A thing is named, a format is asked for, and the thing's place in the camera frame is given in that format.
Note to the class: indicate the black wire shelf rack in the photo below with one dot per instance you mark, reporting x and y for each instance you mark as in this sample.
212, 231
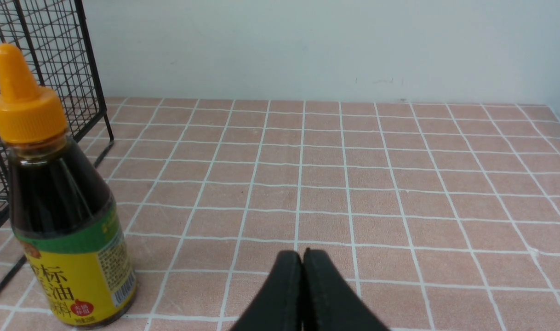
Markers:
48, 73

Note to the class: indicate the orange cap seasoning bottle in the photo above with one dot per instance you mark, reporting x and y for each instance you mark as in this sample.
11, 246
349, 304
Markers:
64, 216

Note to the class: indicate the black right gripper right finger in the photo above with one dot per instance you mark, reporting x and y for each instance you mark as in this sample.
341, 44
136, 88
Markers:
330, 304

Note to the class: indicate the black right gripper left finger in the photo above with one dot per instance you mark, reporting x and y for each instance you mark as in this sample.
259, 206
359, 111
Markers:
276, 306

